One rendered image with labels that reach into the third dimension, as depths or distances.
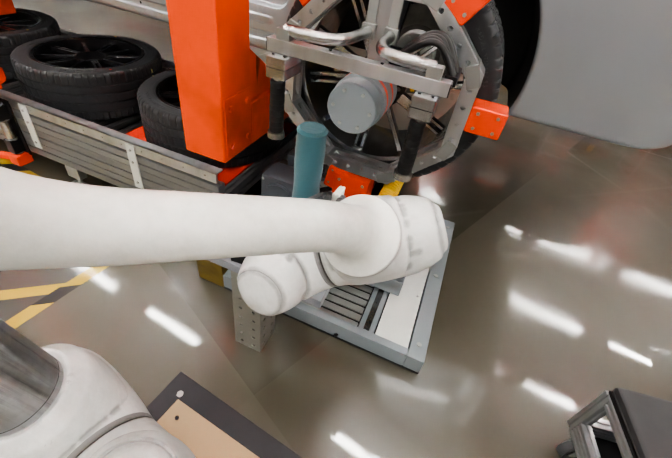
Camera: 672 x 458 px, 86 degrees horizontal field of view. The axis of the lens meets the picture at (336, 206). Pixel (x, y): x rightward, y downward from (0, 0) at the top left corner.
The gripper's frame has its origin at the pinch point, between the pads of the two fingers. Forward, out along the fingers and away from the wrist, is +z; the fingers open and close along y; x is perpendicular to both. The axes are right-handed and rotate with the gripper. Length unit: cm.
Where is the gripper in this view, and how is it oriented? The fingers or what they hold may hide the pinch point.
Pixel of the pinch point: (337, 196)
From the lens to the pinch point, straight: 85.0
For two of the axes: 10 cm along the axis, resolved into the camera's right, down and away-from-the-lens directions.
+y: -9.5, -2.8, 1.6
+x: -2.0, 9.0, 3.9
